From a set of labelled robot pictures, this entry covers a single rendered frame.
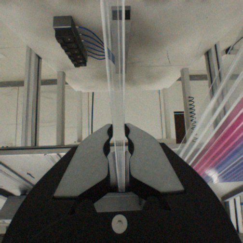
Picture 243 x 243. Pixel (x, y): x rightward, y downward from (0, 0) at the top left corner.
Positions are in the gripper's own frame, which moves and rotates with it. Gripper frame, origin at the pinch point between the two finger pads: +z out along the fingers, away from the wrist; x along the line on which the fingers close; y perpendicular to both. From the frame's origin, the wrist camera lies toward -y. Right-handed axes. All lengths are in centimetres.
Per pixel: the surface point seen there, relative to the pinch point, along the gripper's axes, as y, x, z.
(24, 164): 9.5, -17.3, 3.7
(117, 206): 22.6, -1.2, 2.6
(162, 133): 100, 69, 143
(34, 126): 14.3, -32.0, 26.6
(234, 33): -30, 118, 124
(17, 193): 24.3, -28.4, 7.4
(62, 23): -16.1, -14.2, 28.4
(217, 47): -11, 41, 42
